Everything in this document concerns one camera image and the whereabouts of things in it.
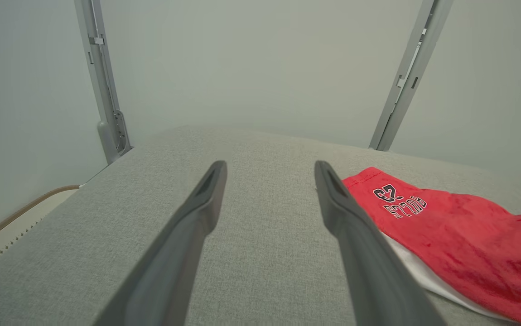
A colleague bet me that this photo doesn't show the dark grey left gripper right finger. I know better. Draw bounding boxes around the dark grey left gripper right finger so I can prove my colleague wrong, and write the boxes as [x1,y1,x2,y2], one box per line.
[314,160,447,326]

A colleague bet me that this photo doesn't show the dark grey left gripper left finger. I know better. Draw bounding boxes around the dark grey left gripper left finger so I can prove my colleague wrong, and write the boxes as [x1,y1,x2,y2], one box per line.
[93,160,228,326]

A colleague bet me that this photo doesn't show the red and white number jersey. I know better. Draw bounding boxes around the red and white number jersey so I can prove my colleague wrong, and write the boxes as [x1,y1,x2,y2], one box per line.
[342,167,521,326]

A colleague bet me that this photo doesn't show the grey partition post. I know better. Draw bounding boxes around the grey partition post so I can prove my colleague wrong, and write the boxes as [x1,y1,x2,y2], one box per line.
[377,0,453,151]
[74,0,133,164]
[369,0,438,150]

